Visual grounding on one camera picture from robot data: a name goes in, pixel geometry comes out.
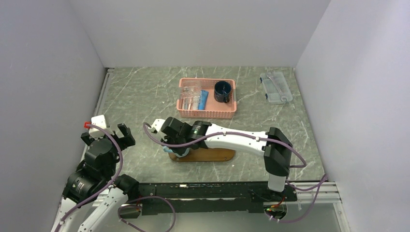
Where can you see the brown wooden oval tray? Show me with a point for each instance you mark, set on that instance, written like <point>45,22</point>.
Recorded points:
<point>205,155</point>

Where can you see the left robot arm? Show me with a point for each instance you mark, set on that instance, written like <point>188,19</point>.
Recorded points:
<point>96,190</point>

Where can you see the clear acrylic holder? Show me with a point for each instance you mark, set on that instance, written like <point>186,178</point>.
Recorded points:
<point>190,94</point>

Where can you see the pink plastic basket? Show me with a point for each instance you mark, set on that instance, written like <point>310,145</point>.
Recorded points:
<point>213,108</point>

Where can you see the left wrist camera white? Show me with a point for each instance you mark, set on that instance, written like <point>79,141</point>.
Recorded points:
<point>101,122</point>

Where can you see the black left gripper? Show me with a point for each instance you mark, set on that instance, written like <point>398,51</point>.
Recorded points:
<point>127,139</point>

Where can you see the clear plastic storage box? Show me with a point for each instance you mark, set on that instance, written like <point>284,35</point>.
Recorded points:
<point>276,88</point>

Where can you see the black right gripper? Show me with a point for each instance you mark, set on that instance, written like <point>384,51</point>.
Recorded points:
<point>180,151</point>

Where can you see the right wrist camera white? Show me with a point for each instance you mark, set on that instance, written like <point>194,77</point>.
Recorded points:
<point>157,126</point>

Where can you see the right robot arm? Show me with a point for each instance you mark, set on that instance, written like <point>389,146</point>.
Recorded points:
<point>272,145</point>

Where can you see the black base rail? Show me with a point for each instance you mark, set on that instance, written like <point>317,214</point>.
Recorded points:
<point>201,197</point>

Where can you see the blue toothpaste tube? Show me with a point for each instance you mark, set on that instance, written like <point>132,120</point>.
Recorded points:
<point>203,99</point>

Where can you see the light blue mug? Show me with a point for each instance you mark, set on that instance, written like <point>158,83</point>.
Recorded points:
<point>178,152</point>

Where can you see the dark blue mug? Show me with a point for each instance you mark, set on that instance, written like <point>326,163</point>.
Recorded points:
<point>222,91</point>

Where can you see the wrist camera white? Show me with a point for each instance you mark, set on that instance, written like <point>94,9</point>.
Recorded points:
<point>157,126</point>
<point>101,122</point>

